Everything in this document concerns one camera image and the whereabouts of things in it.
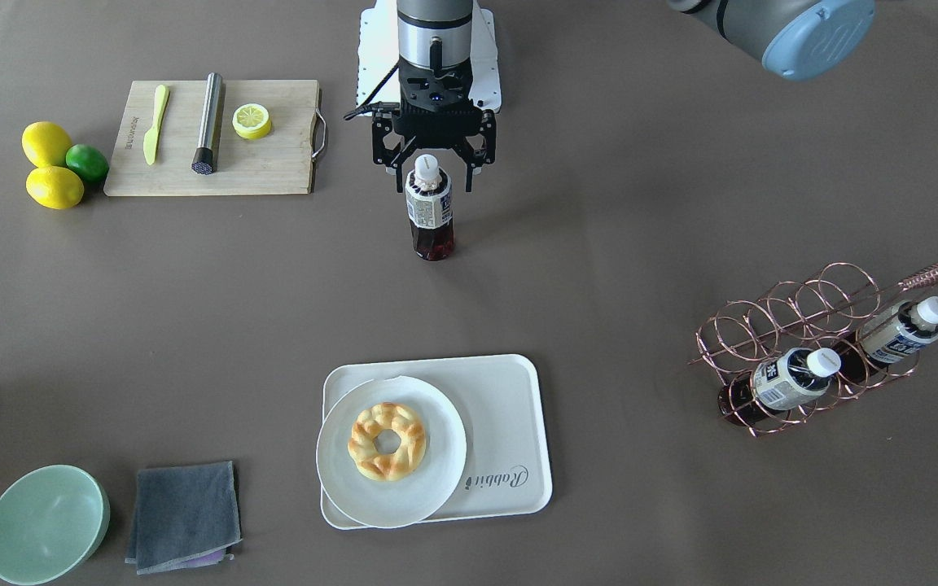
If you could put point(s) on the green lime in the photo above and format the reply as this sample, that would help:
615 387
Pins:
87 162

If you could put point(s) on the cream serving tray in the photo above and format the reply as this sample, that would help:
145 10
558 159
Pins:
507 471

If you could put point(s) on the wooden cutting board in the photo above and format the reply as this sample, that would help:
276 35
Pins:
279 164

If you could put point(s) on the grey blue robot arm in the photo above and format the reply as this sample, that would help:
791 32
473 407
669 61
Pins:
796 40

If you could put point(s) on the yellow lemon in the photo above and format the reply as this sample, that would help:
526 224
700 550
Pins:
55 187
46 144

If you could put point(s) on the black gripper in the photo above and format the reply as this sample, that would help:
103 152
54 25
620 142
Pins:
385 140

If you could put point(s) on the tea bottle in rack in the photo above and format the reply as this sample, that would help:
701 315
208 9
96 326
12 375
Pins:
889 338
778 385

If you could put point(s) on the mint green bowl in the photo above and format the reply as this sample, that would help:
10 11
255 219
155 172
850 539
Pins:
51 520

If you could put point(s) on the glazed ring donut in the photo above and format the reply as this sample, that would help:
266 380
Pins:
387 442

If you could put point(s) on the yellow plastic knife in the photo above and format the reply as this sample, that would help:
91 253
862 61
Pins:
150 142

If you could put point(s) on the lemon half slice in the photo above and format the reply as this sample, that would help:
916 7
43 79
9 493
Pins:
251 121

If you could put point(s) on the steel cylinder muddler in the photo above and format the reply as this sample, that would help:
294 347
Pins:
204 160

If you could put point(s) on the copper wire bottle rack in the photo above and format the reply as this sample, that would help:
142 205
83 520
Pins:
817 313

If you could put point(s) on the white plate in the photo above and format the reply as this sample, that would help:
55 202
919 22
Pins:
393 504

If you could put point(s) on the tea bottle in rack front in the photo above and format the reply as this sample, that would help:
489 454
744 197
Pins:
778 385

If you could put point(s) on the grey folded cloth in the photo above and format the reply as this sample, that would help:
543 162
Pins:
184 517

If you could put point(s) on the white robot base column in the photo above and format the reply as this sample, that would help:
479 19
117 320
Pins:
378 52

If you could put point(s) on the tea bottle in rack back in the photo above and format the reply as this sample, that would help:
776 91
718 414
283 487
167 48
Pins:
889 338

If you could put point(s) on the tea bottle white cap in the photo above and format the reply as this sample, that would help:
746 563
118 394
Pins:
430 209

